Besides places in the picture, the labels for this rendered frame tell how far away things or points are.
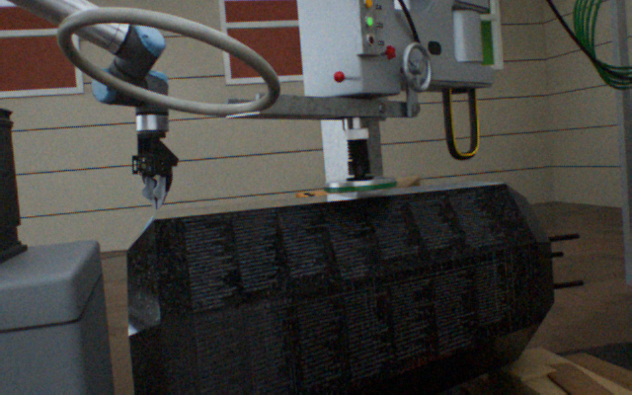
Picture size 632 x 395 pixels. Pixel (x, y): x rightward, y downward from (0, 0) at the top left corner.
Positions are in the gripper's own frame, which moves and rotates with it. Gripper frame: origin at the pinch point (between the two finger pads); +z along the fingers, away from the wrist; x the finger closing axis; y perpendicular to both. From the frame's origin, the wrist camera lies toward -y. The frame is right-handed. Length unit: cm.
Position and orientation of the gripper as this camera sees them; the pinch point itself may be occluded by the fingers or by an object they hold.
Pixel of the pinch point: (158, 204)
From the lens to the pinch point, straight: 188.4
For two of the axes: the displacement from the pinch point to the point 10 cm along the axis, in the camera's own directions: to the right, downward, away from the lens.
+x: 9.6, -0.2, -3.0
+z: 0.2, 10.0, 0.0
